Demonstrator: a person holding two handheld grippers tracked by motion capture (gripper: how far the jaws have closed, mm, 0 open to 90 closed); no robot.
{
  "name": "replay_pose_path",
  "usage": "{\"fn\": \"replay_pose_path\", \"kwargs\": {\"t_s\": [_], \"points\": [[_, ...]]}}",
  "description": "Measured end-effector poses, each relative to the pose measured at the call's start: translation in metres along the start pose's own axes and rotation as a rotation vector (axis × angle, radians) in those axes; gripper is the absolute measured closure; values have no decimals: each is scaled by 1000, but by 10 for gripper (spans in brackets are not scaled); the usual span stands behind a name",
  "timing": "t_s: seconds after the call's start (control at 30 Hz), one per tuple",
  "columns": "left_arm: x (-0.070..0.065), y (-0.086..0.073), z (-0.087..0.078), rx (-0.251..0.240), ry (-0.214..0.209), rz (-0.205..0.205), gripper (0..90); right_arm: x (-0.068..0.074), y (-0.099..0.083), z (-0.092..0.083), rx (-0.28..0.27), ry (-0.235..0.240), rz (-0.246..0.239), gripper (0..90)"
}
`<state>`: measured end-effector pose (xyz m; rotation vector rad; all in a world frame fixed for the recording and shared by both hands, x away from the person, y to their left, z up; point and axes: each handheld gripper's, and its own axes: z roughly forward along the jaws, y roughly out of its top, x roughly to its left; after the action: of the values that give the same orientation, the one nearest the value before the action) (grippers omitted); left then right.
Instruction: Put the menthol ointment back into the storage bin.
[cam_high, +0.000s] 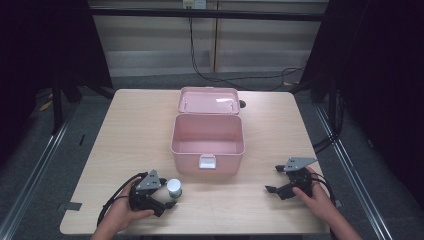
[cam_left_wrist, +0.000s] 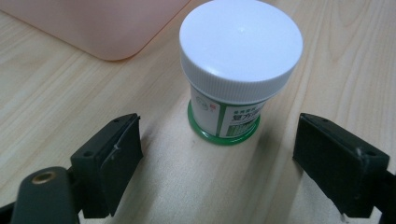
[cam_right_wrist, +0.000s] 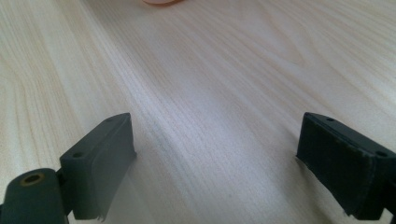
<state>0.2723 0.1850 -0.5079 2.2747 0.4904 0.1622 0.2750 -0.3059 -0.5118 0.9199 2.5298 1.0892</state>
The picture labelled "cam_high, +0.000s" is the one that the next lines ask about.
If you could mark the person's right hand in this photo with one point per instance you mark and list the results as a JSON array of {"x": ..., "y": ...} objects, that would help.
[{"x": 318, "y": 201}]

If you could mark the small white round jar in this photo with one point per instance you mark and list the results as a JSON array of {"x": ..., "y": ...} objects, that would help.
[{"x": 174, "y": 187}]

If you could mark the silver floor rail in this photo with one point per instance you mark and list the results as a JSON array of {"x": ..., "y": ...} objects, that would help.
[
  {"x": 353, "y": 173},
  {"x": 36, "y": 173}
]

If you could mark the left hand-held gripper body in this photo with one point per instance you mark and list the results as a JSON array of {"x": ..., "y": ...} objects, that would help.
[{"x": 148, "y": 182}]

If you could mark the black round table grommet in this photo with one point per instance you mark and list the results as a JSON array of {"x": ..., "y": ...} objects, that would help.
[{"x": 242, "y": 104}]

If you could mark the person's left hand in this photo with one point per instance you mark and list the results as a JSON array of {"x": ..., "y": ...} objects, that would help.
[{"x": 121, "y": 213}]

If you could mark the white wall socket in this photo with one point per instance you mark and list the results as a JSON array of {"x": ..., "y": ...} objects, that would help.
[{"x": 194, "y": 3}]

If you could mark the pink storage box with lid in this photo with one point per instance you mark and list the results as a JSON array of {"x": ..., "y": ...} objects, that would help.
[{"x": 207, "y": 136}]

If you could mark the black metal stand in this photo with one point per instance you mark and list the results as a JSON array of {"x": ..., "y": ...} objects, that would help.
[{"x": 57, "y": 106}]

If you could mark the grey tape strip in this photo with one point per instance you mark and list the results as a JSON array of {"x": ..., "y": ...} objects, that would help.
[{"x": 71, "y": 206}]

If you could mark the small grey tape piece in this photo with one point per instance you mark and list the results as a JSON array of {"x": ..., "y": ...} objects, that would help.
[{"x": 338, "y": 203}]

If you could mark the black curtain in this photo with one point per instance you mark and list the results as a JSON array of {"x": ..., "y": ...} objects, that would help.
[
  {"x": 380, "y": 83},
  {"x": 43, "y": 53}
]

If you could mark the black horizontal metal bar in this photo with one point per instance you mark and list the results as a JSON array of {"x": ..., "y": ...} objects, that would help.
[{"x": 206, "y": 14}]

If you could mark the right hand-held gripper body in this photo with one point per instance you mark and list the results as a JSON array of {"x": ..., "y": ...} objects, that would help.
[{"x": 297, "y": 181}]

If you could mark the yellow floor tape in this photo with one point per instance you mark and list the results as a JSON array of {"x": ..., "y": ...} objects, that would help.
[{"x": 45, "y": 106}]

